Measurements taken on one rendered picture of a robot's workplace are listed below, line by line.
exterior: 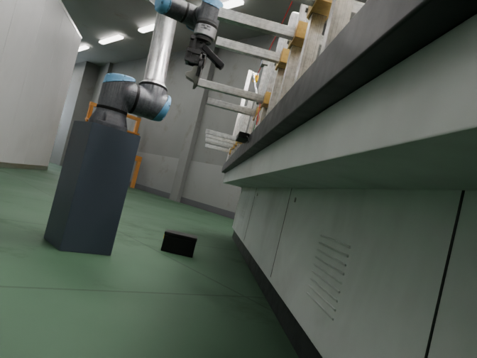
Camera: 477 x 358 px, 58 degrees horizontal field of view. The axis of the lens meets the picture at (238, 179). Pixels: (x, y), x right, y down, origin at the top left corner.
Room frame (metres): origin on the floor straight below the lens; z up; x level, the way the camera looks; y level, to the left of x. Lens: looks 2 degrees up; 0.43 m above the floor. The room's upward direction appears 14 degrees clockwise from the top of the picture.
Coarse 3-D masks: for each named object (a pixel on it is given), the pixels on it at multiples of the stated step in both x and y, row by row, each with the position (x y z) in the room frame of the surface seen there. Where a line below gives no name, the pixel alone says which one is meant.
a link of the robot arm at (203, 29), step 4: (196, 24) 1.75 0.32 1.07; (200, 24) 1.73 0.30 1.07; (204, 24) 1.72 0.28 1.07; (196, 28) 1.74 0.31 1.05; (200, 28) 1.72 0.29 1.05; (204, 28) 1.72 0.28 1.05; (208, 28) 1.73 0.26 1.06; (212, 28) 1.73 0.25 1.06; (196, 32) 1.73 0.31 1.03; (200, 32) 1.72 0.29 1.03; (204, 32) 1.72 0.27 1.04; (208, 32) 1.73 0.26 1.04; (212, 32) 1.74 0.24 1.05; (208, 36) 1.74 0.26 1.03; (212, 36) 1.74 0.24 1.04; (212, 40) 1.77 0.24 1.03
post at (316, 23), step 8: (312, 16) 1.06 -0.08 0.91; (320, 16) 1.06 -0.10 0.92; (312, 24) 1.06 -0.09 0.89; (320, 24) 1.06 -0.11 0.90; (312, 32) 1.06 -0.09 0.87; (320, 32) 1.07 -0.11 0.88; (304, 40) 1.09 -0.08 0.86; (312, 40) 1.06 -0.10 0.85; (304, 48) 1.06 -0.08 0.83; (312, 48) 1.06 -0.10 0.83; (304, 56) 1.06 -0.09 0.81; (312, 56) 1.06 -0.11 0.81; (304, 64) 1.06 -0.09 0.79; (296, 72) 1.09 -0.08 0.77; (296, 80) 1.06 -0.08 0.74
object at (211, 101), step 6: (210, 102) 2.01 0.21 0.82; (216, 102) 2.01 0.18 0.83; (222, 102) 2.01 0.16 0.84; (228, 102) 2.01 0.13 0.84; (222, 108) 2.03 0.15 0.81; (228, 108) 2.01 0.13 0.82; (234, 108) 2.01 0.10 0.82; (240, 108) 2.02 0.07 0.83; (246, 108) 2.02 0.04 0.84; (246, 114) 2.04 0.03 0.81; (252, 114) 2.02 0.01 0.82
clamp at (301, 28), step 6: (300, 24) 1.24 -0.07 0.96; (306, 24) 1.24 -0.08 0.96; (300, 30) 1.24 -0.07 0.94; (306, 30) 1.24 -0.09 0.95; (294, 36) 1.26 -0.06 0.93; (300, 36) 1.24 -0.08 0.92; (288, 42) 1.35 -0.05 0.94; (294, 42) 1.28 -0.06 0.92; (300, 42) 1.27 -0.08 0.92; (288, 48) 1.35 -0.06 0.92
